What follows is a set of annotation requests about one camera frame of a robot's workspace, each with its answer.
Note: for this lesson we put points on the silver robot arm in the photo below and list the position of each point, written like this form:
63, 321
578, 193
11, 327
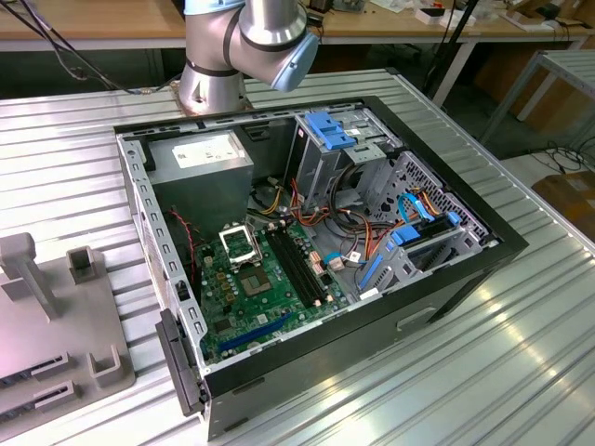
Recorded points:
260, 28

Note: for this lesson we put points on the CPU socket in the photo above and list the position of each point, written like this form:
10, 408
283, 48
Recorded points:
253, 281

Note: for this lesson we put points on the black RAM slot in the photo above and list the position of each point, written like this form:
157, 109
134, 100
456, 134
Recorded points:
303, 269
289, 269

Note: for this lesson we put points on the green motherboard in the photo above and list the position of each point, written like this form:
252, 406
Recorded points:
279, 288

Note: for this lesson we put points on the blue drive latch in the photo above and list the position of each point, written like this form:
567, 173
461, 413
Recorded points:
325, 130

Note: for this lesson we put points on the grey power supply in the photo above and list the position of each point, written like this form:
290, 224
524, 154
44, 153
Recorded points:
204, 181

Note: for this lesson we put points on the hard disk in blue carrier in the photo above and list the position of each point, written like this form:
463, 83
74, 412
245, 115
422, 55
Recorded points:
403, 236

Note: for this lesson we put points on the grey metal disk bay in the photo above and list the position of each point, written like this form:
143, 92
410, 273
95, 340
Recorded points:
392, 279

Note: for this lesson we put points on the blue expansion slot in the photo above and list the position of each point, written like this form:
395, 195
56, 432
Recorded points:
255, 332

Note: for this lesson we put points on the black PC case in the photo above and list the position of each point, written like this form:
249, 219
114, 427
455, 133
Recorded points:
325, 353

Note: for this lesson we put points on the white box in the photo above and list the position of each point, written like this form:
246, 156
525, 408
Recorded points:
427, 16

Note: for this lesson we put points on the grey parts rack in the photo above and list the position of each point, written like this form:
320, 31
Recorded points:
70, 325

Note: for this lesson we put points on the wooden desk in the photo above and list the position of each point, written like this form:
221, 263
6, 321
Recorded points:
116, 18

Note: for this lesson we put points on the brown cardboard box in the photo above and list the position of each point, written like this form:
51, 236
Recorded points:
562, 104
572, 195

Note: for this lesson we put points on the metal slat side table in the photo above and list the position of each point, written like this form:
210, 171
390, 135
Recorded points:
572, 60

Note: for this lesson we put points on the blue plastic rail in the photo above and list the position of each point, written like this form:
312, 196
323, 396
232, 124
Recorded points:
369, 274

